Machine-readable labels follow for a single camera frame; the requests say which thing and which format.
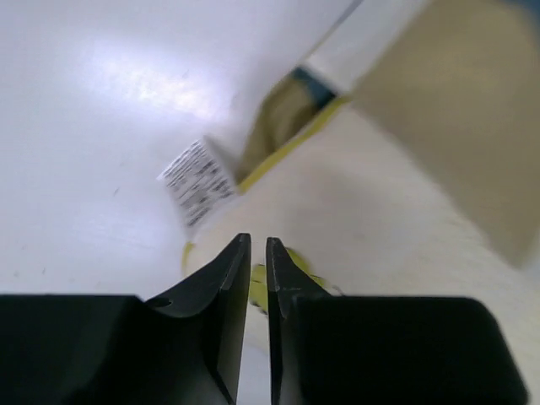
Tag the blue beige striped pillowcase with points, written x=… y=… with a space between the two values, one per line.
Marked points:
x=459 y=92

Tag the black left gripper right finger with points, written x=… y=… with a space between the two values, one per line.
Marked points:
x=339 y=349

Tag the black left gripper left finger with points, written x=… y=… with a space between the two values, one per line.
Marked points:
x=183 y=346

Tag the cream yellow-edged pillow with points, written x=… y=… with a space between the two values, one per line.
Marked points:
x=346 y=197

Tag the white pillow care label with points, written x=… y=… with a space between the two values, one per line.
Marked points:
x=199 y=185

